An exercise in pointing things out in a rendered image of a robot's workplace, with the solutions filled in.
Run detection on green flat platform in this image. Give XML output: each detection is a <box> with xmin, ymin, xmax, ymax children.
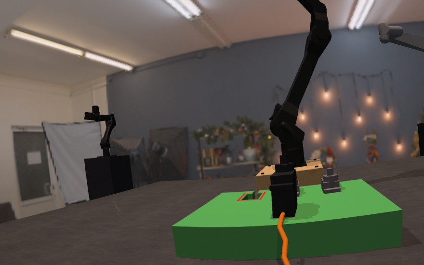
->
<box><xmin>172</xmin><ymin>168</ymin><xmax>403</xmax><ymax>260</ymax></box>

